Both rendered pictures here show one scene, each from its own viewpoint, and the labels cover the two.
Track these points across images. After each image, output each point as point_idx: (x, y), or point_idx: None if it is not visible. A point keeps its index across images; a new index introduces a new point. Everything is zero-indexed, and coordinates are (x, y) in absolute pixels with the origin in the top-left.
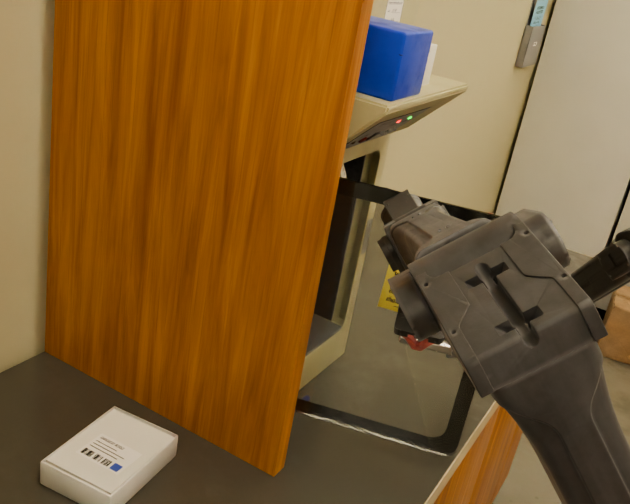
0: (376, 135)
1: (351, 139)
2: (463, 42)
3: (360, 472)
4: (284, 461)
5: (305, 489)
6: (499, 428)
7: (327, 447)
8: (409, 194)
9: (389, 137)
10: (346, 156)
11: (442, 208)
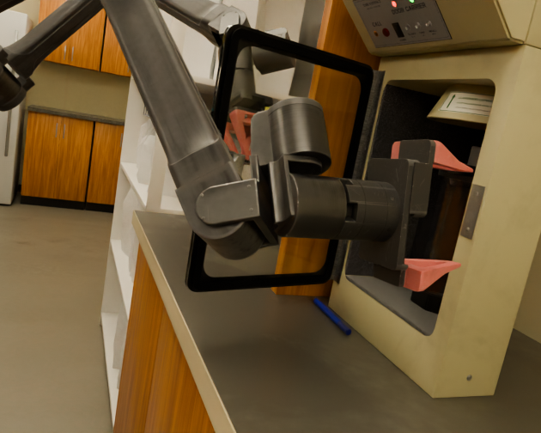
0: (410, 32)
1: (362, 26)
2: None
3: (238, 307)
4: (276, 288)
5: (247, 289)
6: None
7: (278, 312)
8: (278, 28)
9: (515, 64)
10: (431, 72)
11: (220, 4)
